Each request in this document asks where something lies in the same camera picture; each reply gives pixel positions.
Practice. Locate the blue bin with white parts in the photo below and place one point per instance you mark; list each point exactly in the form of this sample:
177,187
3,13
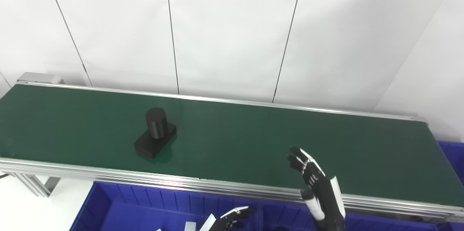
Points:
127,209

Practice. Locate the grey conveyor support leg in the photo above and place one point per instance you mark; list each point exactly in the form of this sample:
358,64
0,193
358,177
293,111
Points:
40,185

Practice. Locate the green conveyor belt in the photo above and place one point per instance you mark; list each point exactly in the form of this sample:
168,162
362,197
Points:
235,140

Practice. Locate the white block part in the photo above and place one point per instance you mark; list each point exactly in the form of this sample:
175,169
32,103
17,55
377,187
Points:
190,226

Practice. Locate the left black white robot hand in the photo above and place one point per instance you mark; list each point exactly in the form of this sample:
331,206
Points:
232,218

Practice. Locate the black cylinder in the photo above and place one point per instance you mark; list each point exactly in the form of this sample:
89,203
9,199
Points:
156,133

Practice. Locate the empty blue bin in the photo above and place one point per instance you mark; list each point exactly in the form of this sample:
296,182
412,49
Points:
455,158

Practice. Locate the grey conveyor end housing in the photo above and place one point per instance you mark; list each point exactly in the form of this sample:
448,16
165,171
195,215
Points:
40,78

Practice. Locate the blue bin with black parts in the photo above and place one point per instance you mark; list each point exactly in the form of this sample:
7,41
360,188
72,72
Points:
380,225

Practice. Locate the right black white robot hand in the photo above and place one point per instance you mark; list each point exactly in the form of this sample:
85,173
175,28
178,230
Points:
322,194

